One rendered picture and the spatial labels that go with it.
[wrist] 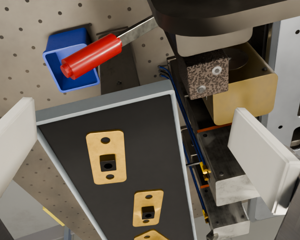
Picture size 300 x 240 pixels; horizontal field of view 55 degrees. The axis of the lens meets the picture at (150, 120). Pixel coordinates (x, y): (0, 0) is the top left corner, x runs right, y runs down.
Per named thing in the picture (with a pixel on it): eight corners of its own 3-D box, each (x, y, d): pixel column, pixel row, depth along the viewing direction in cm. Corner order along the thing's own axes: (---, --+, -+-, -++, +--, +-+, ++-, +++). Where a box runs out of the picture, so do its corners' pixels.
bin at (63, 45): (100, 65, 76) (101, 84, 69) (63, 73, 76) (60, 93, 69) (86, 25, 68) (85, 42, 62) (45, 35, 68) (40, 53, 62)
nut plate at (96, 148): (126, 179, 35) (127, 187, 34) (94, 183, 34) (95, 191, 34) (123, 128, 29) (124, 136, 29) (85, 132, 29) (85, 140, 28)
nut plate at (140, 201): (157, 222, 43) (159, 230, 42) (132, 225, 42) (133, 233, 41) (163, 188, 37) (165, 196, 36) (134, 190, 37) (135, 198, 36)
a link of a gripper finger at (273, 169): (288, 162, 13) (304, 163, 13) (234, 106, 19) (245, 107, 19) (272, 216, 14) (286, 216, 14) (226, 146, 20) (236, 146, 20)
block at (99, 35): (136, 61, 77) (171, 210, 43) (107, 68, 77) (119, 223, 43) (127, 25, 70) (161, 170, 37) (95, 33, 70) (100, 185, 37)
